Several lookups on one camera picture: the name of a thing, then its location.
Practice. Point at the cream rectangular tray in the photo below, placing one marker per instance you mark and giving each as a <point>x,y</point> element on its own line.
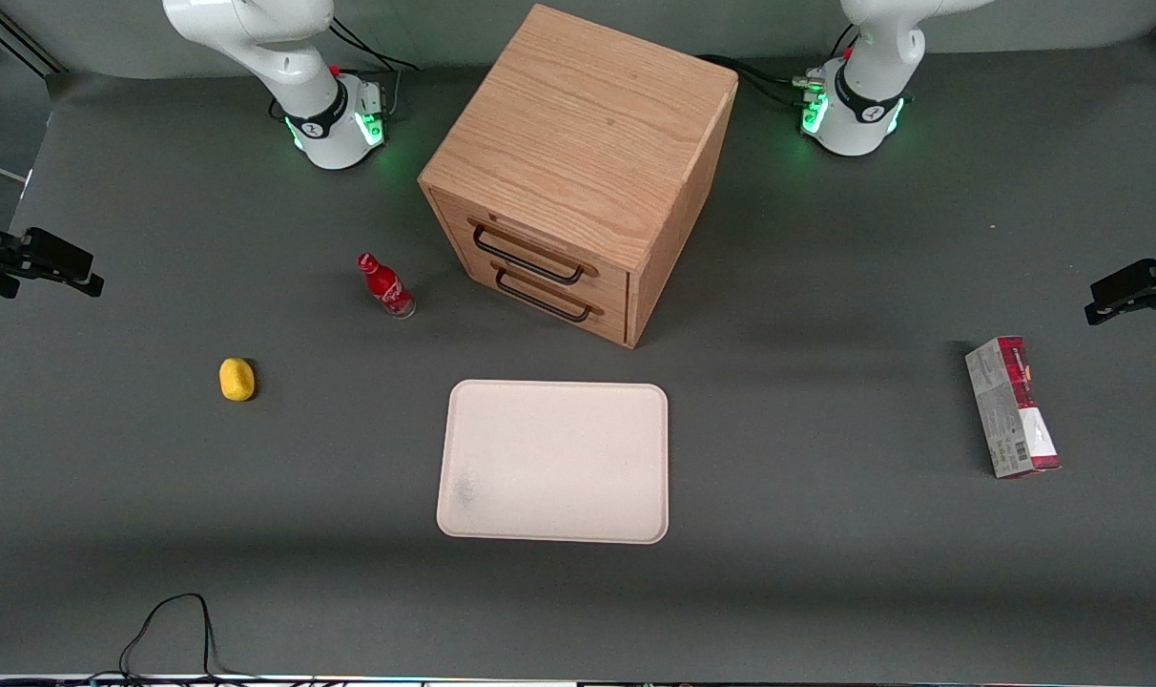
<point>554,463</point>

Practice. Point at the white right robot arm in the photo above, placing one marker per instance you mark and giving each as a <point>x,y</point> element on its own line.
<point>292,67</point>

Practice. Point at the yellow lemon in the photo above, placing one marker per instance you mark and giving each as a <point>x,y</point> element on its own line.
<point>237,380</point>

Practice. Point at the red and grey carton box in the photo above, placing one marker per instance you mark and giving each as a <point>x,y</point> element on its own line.
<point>1012,410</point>

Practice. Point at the black aluminium frame rail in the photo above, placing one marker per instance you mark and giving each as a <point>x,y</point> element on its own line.
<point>10,38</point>

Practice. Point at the oak wooden drawer cabinet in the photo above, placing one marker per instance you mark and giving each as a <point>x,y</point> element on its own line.
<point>588,124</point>

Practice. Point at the red coke bottle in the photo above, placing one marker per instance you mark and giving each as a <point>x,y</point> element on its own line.
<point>385,284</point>

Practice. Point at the wooden drawer front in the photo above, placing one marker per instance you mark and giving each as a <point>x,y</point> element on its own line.
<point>597,320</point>
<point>540,237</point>

